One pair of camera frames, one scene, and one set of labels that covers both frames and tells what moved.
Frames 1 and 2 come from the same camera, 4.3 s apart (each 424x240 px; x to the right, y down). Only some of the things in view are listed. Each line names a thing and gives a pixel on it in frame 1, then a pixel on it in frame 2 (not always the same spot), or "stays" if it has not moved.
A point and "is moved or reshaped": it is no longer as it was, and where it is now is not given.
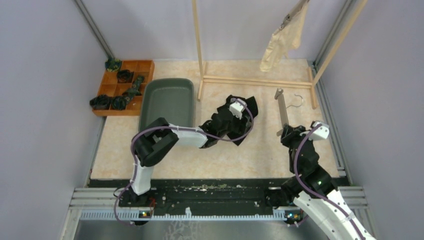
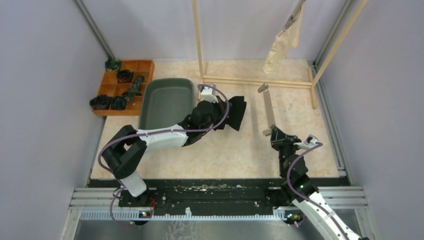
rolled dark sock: [119, 102] stays
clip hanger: [283, 108] -> [264, 88]
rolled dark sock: [124, 76] stays
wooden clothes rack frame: [311, 83] stays
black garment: [251, 104] is moved or reshaped
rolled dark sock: [101, 102] stays
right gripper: [291, 133] -> [279, 139]
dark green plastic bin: [171, 98] stays
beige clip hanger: [296, 10] is moved or reshaped
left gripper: [241, 128] -> [221, 105]
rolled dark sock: [113, 65] stays
